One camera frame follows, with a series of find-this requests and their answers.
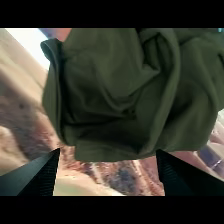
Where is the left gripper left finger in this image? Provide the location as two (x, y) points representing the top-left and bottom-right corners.
(0, 147), (61, 197)

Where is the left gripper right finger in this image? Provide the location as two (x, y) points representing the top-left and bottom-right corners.
(155, 148), (224, 197)

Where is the brown shirt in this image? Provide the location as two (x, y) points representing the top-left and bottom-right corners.
(39, 27), (224, 163)

